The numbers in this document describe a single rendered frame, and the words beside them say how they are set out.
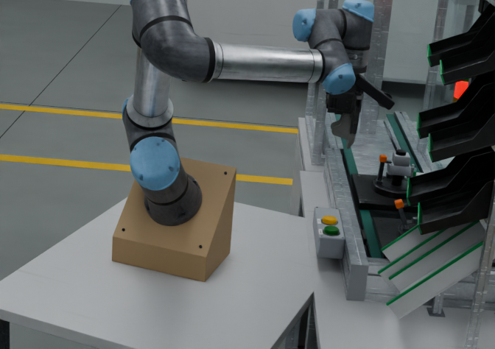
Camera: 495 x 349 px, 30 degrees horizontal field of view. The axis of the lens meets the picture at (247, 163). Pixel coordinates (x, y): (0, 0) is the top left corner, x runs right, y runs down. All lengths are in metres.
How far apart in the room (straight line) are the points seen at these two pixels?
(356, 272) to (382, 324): 0.15
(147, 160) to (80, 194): 2.93
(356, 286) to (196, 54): 0.76
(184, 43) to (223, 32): 5.46
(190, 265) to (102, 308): 0.27
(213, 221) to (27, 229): 2.44
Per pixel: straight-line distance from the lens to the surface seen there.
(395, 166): 2.74
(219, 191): 2.40
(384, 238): 2.45
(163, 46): 1.91
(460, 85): 2.54
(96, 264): 2.44
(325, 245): 2.44
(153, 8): 1.96
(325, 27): 2.14
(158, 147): 2.24
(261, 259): 2.51
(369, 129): 3.47
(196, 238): 2.36
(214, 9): 7.34
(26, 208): 4.97
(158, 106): 2.23
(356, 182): 2.81
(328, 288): 2.39
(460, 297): 2.39
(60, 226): 4.75
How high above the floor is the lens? 1.95
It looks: 20 degrees down
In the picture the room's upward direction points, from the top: 5 degrees clockwise
